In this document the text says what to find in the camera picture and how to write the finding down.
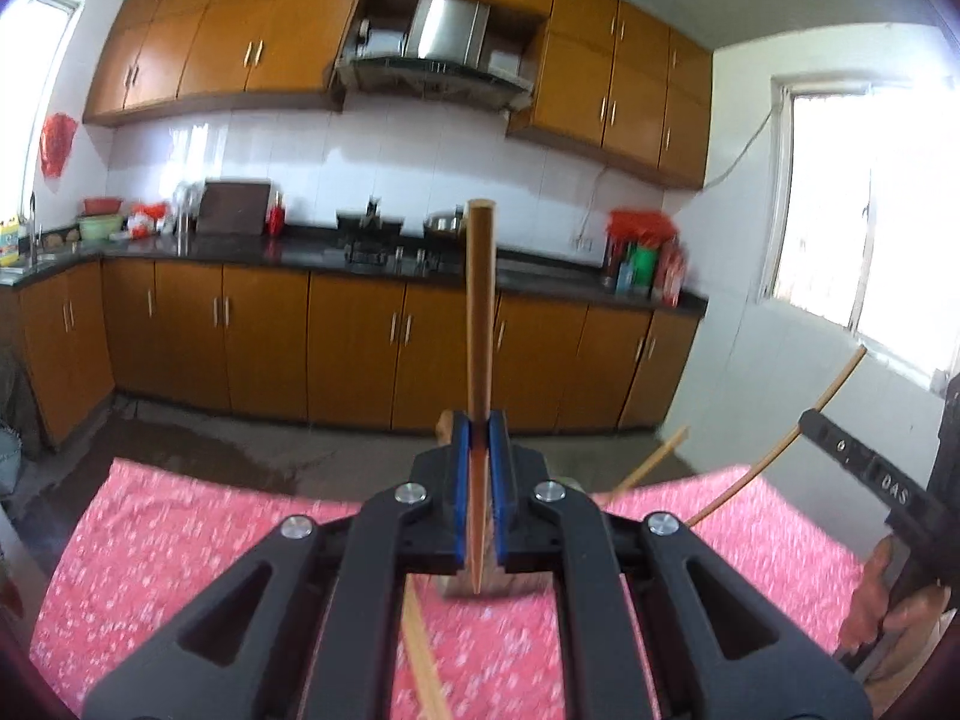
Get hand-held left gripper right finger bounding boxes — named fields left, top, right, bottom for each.
left=487, top=411, right=875, bottom=720

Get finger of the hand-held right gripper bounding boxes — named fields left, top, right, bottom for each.
left=797, top=407, right=936, bottom=535

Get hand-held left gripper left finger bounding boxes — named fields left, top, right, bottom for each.
left=81, top=411, right=475, bottom=720

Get perforated metal chopstick holder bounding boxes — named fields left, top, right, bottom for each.
left=437, top=409, right=552, bottom=601

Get light bamboo chopstick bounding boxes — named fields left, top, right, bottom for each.
left=685, top=347, right=869, bottom=528
left=598, top=426, right=691, bottom=507
left=401, top=585, right=455, bottom=720

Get dark brown chopstick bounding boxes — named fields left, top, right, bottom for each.
left=463, top=199, right=499, bottom=595

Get person's right hand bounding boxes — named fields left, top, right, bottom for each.
left=836, top=538, right=953, bottom=647

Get large white-framed window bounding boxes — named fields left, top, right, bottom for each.
left=761, top=75, right=960, bottom=398

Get wooden lower cabinets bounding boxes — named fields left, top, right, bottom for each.
left=19, top=255, right=702, bottom=451

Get wooden cabinets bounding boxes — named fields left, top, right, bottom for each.
left=82, top=0, right=713, bottom=191
left=19, top=255, right=702, bottom=451

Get black gas stove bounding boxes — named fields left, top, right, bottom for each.
left=341, top=240, right=466, bottom=275

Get steel pot with lid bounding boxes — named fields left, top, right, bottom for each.
left=422, top=204, right=470, bottom=242

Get red-labelled oil bottle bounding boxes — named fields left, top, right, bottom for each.
left=652, top=240, right=687, bottom=308

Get pink floral tablecloth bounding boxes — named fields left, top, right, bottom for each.
left=30, top=457, right=863, bottom=720

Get black wok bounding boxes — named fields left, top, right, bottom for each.
left=336, top=195, right=406, bottom=241

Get black kitchen countertop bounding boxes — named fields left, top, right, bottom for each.
left=0, top=229, right=710, bottom=317

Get red plastic bag over bottles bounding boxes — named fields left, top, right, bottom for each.
left=606, top=208, right=676, bottom=248

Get dark wooden cutting board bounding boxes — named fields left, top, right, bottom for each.
left=196, top=180, right=272, bottom=237

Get steel cup with clear bag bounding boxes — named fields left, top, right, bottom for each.
left=171, top=181, right=203, bottom=235

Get red and white plastic bag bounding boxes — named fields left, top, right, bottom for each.
left=126, top=201, right=170, bottom=235

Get dark cloth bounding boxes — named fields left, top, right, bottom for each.
left=0, top=345, right=40, bottom=466

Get steel range hood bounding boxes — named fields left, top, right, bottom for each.
left=335, top=0, right=533, bottom=113

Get wooden upper cabinets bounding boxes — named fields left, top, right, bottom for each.
left=82, top=0, right=713, bottom=191

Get small white-framed window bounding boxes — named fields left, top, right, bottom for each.
left=0, top=0, right=83, bottom=226

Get white wall cable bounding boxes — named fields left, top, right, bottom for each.
left=581, top=101, right=781, bottom=241

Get red plastic bag on wall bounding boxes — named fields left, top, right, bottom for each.
left=41, top=112, right=78, bottom=179

